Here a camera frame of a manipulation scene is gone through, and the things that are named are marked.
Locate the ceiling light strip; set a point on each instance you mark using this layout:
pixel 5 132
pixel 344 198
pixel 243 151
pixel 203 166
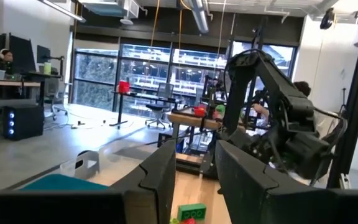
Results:
pixel 62 11

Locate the person with headphones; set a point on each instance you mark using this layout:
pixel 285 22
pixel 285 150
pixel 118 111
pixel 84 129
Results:
pixel 6 57

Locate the teal plastic bin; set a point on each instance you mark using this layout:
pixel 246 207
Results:
pixel 61 183

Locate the red toy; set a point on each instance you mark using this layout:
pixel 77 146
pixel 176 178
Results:
pixel 199 112

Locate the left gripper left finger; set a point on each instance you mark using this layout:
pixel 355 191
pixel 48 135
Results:
pixel 148 193

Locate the ceiling air duct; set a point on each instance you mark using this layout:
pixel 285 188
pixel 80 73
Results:
pixel 200 15

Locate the small red toy brick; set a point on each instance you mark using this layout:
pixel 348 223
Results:
pixel 189 221

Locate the small monitor on arm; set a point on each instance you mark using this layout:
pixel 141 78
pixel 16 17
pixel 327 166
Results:
pixel 43 53

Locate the red container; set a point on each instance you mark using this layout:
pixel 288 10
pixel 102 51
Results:
pixel 124 87

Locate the dark green toy brick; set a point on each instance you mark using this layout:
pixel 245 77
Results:
pixel 192 212

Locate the wooden work table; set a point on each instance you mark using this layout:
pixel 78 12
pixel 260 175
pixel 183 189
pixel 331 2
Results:
pixel 191 121

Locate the grey office chair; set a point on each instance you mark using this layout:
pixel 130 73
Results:
pixel 54 93
pixel 160 107

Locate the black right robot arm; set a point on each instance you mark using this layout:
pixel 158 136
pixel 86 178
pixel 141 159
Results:
pixel 272 84

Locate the green toy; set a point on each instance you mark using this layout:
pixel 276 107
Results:
pixel 220 109

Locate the clear plastic bin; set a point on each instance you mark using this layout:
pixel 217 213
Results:
pixel 87 165

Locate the black desk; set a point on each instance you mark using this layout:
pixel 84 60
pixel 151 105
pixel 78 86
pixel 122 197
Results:
pixel 148 97

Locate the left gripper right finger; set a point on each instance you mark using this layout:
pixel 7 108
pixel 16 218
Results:
pixel 253 193

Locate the black hanging device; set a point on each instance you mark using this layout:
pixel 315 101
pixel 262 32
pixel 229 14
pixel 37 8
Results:
pixel 327 18

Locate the lime green toy brick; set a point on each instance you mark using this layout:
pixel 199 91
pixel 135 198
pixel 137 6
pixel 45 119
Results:
pixel 174 221

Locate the wooden desk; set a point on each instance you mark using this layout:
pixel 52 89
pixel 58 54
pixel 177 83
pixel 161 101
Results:
pixel 8 83

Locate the black computer tower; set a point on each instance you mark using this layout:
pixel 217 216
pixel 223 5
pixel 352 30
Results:
pixel 23 123

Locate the green bottle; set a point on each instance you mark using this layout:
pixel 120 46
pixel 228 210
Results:
pixel 47 68

